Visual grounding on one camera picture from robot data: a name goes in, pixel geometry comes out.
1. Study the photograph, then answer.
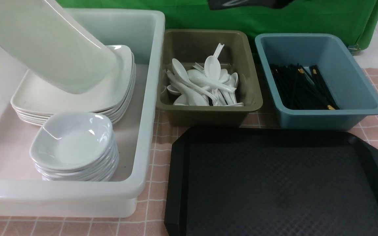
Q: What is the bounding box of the olive green plastic bin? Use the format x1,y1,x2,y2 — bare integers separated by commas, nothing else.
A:
156,29,263,127

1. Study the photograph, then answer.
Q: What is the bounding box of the black serving tray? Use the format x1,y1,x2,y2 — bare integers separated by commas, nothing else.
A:
164,127,378,236

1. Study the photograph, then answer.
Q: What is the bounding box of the pile of black chopsticks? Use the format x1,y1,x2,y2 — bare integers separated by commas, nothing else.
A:
270,64,340,110

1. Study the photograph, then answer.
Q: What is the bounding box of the green backdrop cloth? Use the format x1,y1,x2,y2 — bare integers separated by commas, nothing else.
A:
58,0,378,49

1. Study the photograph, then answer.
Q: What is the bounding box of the pink checkered tablecloth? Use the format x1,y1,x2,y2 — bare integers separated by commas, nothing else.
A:
0,68,378,236

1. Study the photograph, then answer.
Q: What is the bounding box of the stack of white square plates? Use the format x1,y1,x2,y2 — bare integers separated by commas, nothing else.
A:
10,45,134,115

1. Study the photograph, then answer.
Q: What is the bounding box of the pile of white soup spoons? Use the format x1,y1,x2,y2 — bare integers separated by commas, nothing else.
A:
162,43,244,107

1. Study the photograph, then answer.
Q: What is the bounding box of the blue plastic bin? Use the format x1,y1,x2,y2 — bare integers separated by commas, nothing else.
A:
255,33,378,130

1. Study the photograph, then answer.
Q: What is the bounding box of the stack of small white bowls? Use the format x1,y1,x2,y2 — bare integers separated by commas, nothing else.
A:
30,112,120,182

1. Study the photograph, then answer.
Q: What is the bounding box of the white square rice plate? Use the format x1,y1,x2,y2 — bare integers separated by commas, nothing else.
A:
0,0,119,94

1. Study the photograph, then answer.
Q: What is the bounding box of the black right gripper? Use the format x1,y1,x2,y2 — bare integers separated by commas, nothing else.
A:
208,0,293,10

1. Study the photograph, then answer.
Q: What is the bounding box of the large white plastic tub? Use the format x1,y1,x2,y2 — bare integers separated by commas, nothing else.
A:
0,9,165,218

